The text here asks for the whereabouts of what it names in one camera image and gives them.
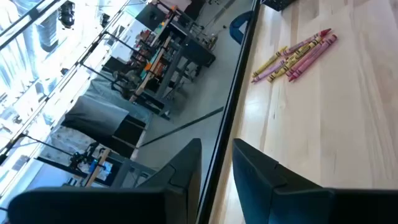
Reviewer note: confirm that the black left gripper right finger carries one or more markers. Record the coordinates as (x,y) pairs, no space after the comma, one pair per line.
(273,199)

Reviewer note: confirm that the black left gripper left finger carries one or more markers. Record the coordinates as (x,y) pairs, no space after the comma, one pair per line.
(174,193)

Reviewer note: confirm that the light grey curtain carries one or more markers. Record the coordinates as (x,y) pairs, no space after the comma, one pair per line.
(118,93)

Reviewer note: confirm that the patterned white curtain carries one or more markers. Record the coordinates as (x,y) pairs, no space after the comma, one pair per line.
(68,143)

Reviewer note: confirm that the blue chair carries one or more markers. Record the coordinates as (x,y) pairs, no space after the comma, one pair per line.
(237,26)

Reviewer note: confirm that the black computer monitor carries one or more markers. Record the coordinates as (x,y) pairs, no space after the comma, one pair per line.
(150,15)

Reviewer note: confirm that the black frame workbench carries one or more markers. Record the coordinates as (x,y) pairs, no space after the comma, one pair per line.
(96,168)
(152,68)

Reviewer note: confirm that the dark grey curtain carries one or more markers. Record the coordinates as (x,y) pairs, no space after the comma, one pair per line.
(93,115)

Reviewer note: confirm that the black ceiling track light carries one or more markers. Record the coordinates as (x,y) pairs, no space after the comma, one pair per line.
(66,14)

